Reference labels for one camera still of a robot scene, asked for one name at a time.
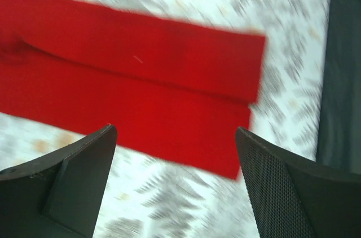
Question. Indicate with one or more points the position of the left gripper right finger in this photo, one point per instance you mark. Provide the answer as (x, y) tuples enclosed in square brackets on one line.
[(292, 196)]

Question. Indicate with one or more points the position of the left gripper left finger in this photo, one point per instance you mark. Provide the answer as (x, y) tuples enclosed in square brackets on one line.
[(58, 194)]

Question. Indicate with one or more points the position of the red t shirt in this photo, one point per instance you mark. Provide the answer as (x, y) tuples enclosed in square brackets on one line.
[(174, 90)]

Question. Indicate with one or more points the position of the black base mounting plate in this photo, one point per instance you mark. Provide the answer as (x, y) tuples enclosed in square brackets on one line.
[(339, 124)]

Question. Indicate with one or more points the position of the floral patterned table mat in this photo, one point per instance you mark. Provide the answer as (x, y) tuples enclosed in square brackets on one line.
[(146, 197)]

